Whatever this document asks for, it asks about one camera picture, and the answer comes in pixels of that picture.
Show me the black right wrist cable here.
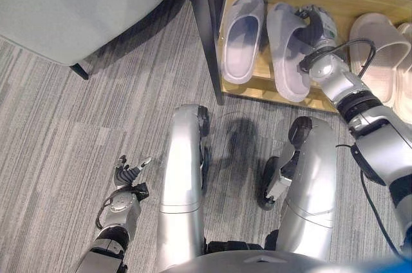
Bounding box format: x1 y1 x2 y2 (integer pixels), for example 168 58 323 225
331 38 378 78

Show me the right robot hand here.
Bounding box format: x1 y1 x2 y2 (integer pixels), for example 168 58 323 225
295 3 339 50

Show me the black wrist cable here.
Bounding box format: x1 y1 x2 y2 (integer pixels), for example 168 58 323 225
95 196 114 230
331 38 378 78

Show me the black metal rack frame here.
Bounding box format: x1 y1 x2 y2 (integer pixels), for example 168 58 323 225
181 0 234 106

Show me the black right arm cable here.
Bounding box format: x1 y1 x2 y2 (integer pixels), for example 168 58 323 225
335 143 405 253

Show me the beige rubber slipper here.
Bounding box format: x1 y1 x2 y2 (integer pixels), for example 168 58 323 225
393 22 412 116
348 12 412 108

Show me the left silver robot leg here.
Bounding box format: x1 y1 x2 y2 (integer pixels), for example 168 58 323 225
153 103 212 273

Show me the silver robot leg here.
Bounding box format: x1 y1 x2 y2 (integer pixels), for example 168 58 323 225
153 103 212 273
256 115 339 261

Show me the grey rubber slipper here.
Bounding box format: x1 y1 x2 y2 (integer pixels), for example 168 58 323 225
266 1 313 104
221 0 268 86

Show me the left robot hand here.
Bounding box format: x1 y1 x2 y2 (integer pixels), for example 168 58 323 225
113 155 153 187

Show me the right silver robot leg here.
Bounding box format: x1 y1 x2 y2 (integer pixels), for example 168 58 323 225
256 115 339 261

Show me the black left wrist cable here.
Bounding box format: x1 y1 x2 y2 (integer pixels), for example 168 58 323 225
95 196 114 230

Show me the silver robot torso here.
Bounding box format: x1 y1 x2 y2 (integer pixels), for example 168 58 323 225
154 239 412 273

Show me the pale green armchair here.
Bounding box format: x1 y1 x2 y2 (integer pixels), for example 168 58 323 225
0 0 189 81

